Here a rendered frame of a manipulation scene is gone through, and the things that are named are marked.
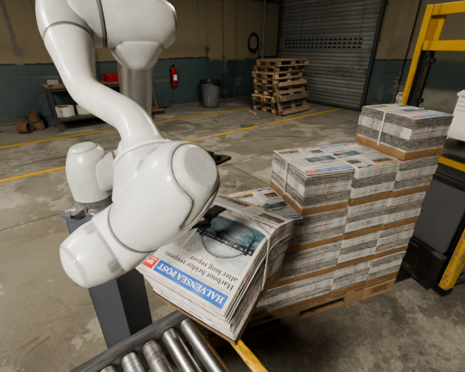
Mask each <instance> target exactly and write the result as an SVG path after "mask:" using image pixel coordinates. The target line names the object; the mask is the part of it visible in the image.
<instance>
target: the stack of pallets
mask: <svg viewBox="0 0 465 372"><path fill-rule="evenodd" d="M262 61H265V63H264V64H262ZM300 61H303V64H299V62H300ZM308 64H309V59H302V58H270V59H256V65H254V66H253V67H254V70H253V71H252V77H253V79H254V82H253V83H254V87H253V88H255V93H254V94H252V104H253V109H254V110H258V109H262V111H264V112H267V111H272V114H277V113H278V106H277V100H276V97H277V96H276V95H275V93H276V91H275V86H274V83H281V82H287V81H293V80H295V78H298V80H304V76H302V73H303V71H304V70H305V66H306V65H308ZM296 66H299V69H298V70H295V67H296ZM260 67H262V68H263V69H260ZM285 67H287V68H286V69H285ZM293 72H296V73H297V74H296V75H292V73H293ZM282 73H285V74H284V75H282ZM258 74H261V75H258ZM284 79H285V80H284ZM259 80H262V81H259ZM260 85H262V86H260ZM260 91H263V92H260ZM258 102H259V103H258ZM259 107H260V108H259Z"/></svg>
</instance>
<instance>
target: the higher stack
mask: <svg viewBox="0 0 465 372"><path fill-rule="evenodd" d="M453 117H454V115H452V114H447V113H444V112H440V111H433V110H427V109H424V108H418V107H415V106H409V105H404V104H398V103H391V104H382V105H373V106H363V107H362V111H361V115H360V116H359V121H358V127H357V133H356V135H359V136H361V137H364V138H366V139H369V140H373V141H374V142H377V145H379V143H380V144H383V145H386V146H388V147H391V148H394V149H396V150H399V151H402V152H405V153H409V152H414V151H424V150H429V149H434V148H443V147H444V145H445V142H446V141H447V136H448V135H447V132H448V130H449V128H450V125H451V123H452V119H453ZM355 144H357V145H361V146H363V147H365V148H368V149H370V150H371V151H375V152H376V153H379V154H382V155H385V156H388V157H390V158H392V159H395V160H396V161H398V162H400V166H399V170H398V171H397V174H396V177H395V180H394V181H395V183H394V185H393V189H392V191H397V190H404V189H409V188H413V187H420V186H424V185H429V184H430V183H431V180H432V178H433V174H435V171H436V168H437V166H438V165H437V164H438V161H439V158H440V157H439V156H437V155H434V156H426V157H421V158H416V159H408V160H401V159H398V158H396V157H394V156H391V155H389V154H386V153H383V152H381V151H378V150H376V149H374V148H371V147H368V146H366V145H363V144H361V143H359V142H355ZM425 193H426V191H423V192H419V193H412V194H409V195H405V196H398V197H395V198H391V197H390V198H389V202H388V205H387V207H386V211H385V215H386V216H385V220H384V223H383V224H384V225H386V224H392V223H394V222H397V221H403V220H406V219H409V218H415V217H418V216H419V213H420V212H421V206H422V203H423V200H424V197H425ZM414 225H415V223H412V224H406V225H403V226H400V227H395V228H392V229H389V230H383V231H382V230H381V231H380V232H381V233H380V235H379V239H378V241H377V244H376V249H375V253H374V254H378V253H381V252H386V251H389V250H392V249H397V248H400V247H405V246H407V245H408V242H409V240H410V237H412V235H413V231H414V227H415V226H414ZM405 254H406V251H401V252H397V253H394V254H391V255H386V256H384V257H381V258H376V259H373V260H371V265H370V269H369V273H368V276H367V277H366V278H367V279H366V281H368V280H372V279H374V278H378V277H381V276H383V275H388V274H390V273H393V272H398V270H399V268H400V266H401V262H402V258H403V257H404V255H405ZM395 280H396V276H393V277H390V278H386V279H384V280H380V281H377V282H375V283H371V284H368V285H366V286H364V291H363V293H362V296H361V300H363V299H365V298H368V297H372V296H374V295H378V294H381V293H383V292H387V291H390V290H392V288H393V285H394V282H395Z"/></svg>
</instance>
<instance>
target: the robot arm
mask: <svg viewBox="0 0 465 372"><path fill-rule="evenodd" d="M35 14H36V19H37V23H38V29H39V32H40V34H41V37H42V38H43V40H44V44H45V47H46V49H47V51H48V53H49V54H50V56H51V58H52V59H53V61H54V64H55V66H56V68H57V70H58V72H59V74H60V76H61V79H62V81H63V83H64V85H65V87H66V89H67V91H68V93H69V94H70V95H71V97H72V98H73V100H74V101H75V102H76V103H77V104H78V105H79V106H81V107H82V108H83V109H85V110H87V111H88V112H90V113H92V114H93V115H95V116H96V117H99V118H100V119H101V120H104V121H105V122H107V123H108V124H110V125H112V126H114V127H115V128H116V129H117V130H118V131H119V133H120V136H121V139H122V140H121V141H120V143H119V145H118V148H117V150H114V151H106V150H105V149H104V147H103V146H102V145H99V144H97V143H94V142H82V143H78V144H76V145H73V146H72V147H71V148H70V149H69V151H68V154H67V157H66V178H67V181H68V183H69V188H70V190H71V192H72V195H73V197H74V200H75V203H74V204H73V205H72V206H70V207H68V208H66V209H65V210H64V211H65V214H71V215H70V218H71V219H72V220H78V219H79V218H82V217H84V216H87V217H91V218H92V219H91V221H88V222H86V223H85V224H83V225H81V226H80V227H78V228H77V229H76V230H75V231H74V232H73V233H72V234H71V235H70V236H69V237H68V238H67V239H66V240H65V241H64V242H63V243H62V244H61V246H60V257H61V263H62V265H63V268H64V270H65V272H66V274H67V275H68V276H69V277H70V278H71V279H72V280H73V281H74V282H76V283H77V284H79V285H80V286H82V287H84V288H90V287H93V286H98V285H101V284H104V283H107V282H109V281H111V280H114V279H116V278H118V277H120V276H121V275H124V274H125V273H126V272H128V271H130V270H132V269H134V268H136V267H137V266H139V265H140V264H142V263H143V262H144V261H146V260H147V259H149V258H150V257H151V256H152V255H153V254H154V253H155V252H156V251H157V250H158V249H159V248H160V247H163V246H165V245H167V244H169V243H171V242H173V241H175V240H176V239H177V238H179V237H180V236H182V235H183V234H185V233H186V232H187V231H188V230H192V229H194V228H211V225H212V224H211V223H210V222H211V221H212V220H213V219H214V218H215V217H216V216H218V215H219V213H222V212H223V211H225V210H227V209H225V208H224V207H220V206H218V205H215V206H213V207H211V205H212V204H213V202H214V200H215V198H216V196H217V193H218V189H219V185H220V176H219V172H218V168H217V166H218V165H220V164H222V163H224V162H227V161H229V160H231V156H227V155H223V154H221V155H218V154H214V152H212V151H206V150H205V149H203V147H201V146H200V145H197V144H196V143H193V142H187V141H173V140H169V139H165V138H164V136H163V135H162V133H161V131H160V130H159V128H158V126H157V125H156V123H155V122H154V120H153V118H152V117H151V106H152V92H153V67H154V65H155V63H156V62H157V61H158V59H159V56H160V55H161V53H162V50H163V49H166V48H168V47H170V46H171V45H172V44H173V43H174V42H175V40H176V38H177V35H178V31H179V25H178V19H177V15H176V11H175V9H174V6H173V5H172V4H171V3H169V2H168V1H166V0H35ZM99 48H110V50H111V53H112V55H113V56H114V58H115V59H116V61H117V68H118V77H119V86H120V93H119V92H116V91H115V90H113V89H110V88H109V87H107V86H104V85H103V84H101V83H99V82H98V80H97V76H96V70H95V49H99ZM201 218H204V220H203V221H200V219H201Z"/></svg>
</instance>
